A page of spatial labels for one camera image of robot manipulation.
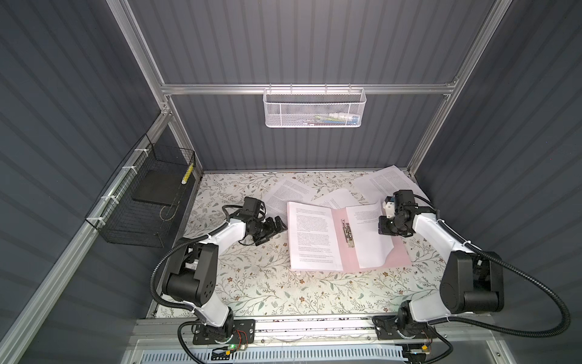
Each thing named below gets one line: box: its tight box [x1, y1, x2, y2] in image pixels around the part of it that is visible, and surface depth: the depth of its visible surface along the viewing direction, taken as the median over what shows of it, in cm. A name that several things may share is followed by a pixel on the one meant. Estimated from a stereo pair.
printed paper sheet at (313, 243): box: [287, 201, 344, 272], surface depth 93 cm
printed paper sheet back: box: [262, 179, 317, 219], surface depth 114 cm
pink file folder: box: [290, 207, 413, 272], surface depth 92 cm
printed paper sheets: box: [353, 164, 431, 204], surface depth 119 cm
